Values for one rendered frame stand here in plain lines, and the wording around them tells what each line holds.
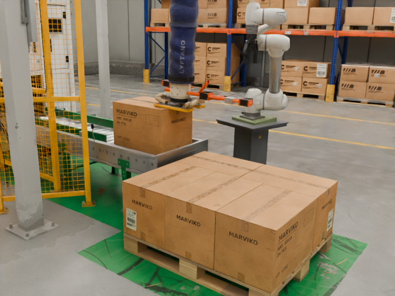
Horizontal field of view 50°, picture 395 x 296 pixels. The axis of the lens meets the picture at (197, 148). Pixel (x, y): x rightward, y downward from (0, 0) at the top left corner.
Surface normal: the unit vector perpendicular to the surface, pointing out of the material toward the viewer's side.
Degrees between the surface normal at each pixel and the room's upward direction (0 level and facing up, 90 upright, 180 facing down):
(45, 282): 0
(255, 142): 90
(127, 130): 90
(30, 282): 0
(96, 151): 90
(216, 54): 92
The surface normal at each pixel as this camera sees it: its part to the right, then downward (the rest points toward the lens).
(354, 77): -0.51, 0.22
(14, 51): 0.80, 0.18
